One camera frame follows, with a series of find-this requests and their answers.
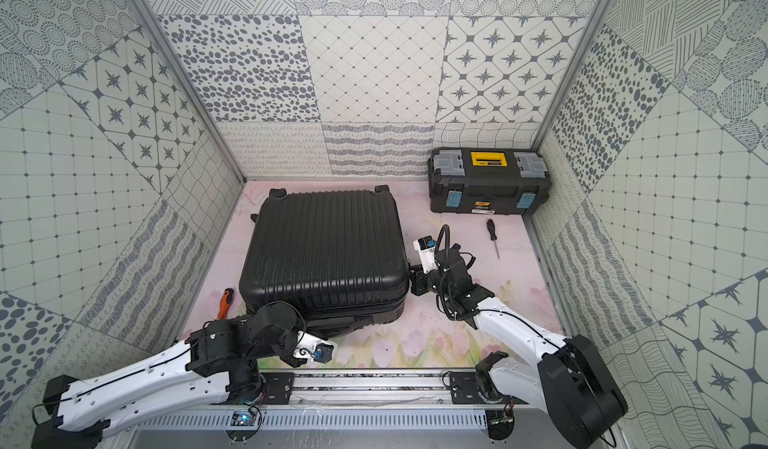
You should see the black ribbed hard-shell suitcase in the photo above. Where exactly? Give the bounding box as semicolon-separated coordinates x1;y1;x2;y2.
239;185;410;339

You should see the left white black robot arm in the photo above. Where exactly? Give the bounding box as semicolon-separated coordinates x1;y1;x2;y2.
31;302;335;448

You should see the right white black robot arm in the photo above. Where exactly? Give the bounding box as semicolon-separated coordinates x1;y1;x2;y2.
411;237;628;448

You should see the black toolbox yellow label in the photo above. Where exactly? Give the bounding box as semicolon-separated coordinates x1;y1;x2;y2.
428;147;551;215

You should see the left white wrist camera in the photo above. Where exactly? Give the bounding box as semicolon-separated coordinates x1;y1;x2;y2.
293;331;337;364

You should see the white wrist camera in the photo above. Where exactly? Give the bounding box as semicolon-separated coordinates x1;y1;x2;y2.
293;331;337;364
413;235;438;274

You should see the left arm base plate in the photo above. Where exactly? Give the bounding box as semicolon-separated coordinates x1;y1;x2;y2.
209;370;295;406

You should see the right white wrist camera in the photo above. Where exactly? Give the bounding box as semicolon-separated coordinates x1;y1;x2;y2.
413;235;438;274

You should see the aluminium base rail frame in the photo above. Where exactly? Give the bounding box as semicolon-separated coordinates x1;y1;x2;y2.
128;367;619;411

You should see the black handle screwdriver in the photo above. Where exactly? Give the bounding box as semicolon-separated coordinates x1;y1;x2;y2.
486;219;500;258

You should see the orange handle screwdriver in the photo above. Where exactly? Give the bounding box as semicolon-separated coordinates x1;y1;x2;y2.
217;288;235;320

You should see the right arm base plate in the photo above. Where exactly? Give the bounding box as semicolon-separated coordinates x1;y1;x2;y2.
440;371;527;405

